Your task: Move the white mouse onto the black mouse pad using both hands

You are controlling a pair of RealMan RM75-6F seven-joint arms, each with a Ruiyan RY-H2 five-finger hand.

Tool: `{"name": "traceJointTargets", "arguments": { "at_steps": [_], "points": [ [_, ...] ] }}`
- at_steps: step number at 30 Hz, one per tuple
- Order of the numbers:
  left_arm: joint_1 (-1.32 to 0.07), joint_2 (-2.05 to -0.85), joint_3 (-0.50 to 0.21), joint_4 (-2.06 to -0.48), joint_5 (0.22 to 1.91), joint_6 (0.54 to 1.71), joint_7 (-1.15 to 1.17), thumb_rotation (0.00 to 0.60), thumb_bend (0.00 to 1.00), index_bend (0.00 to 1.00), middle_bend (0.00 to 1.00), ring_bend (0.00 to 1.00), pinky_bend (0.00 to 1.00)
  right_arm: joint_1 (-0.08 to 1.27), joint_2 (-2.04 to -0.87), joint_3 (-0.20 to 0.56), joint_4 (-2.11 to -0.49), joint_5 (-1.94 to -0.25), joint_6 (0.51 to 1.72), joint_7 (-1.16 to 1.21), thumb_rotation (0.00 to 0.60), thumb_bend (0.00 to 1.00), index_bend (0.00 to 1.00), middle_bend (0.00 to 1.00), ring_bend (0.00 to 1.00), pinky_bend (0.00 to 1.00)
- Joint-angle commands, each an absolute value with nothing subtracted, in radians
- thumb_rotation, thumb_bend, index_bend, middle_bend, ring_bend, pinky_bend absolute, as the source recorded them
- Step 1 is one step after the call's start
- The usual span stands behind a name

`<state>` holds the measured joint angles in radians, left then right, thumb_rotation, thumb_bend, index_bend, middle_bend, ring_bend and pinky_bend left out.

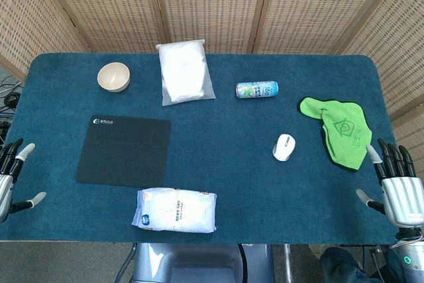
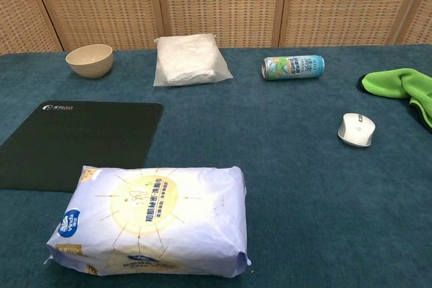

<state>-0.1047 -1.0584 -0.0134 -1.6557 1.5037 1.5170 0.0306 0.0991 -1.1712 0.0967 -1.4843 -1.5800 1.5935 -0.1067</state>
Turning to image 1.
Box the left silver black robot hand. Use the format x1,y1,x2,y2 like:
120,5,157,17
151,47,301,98
0,139,47,225

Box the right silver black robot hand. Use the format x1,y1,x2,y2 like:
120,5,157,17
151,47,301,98
356,139,424,229

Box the white computer mouse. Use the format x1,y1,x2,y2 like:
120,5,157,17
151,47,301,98
272,133,296,162

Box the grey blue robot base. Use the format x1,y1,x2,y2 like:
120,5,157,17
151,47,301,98
132,243,276,283

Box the black mouse pad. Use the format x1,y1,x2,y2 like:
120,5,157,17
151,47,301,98
75,115,172,188

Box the dark blue trouser leg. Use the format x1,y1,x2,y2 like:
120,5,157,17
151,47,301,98
319,245,365,283

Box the green microfiber cloth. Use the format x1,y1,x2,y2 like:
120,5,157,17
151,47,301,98
299,96,374,173

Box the white metal table leg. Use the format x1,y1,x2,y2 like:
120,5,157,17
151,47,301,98
283,244,293,283

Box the beige bowl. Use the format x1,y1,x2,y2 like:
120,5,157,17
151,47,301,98
97,61,131,93

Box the white wet wipes pack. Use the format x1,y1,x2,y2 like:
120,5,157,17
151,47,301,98
131,188,219,234

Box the dark teal table mat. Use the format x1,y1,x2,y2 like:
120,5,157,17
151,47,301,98
0,52,398,243

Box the blue printed drink can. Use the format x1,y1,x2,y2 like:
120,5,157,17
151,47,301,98
235,80,280,99

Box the clear bag of white powder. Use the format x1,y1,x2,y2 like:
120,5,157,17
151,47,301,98
155,40,217,107

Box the woven bamboo folding screen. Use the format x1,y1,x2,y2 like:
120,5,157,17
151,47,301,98
0,0,424,178

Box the black floor cables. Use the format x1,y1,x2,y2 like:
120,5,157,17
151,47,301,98
0,76,23,144

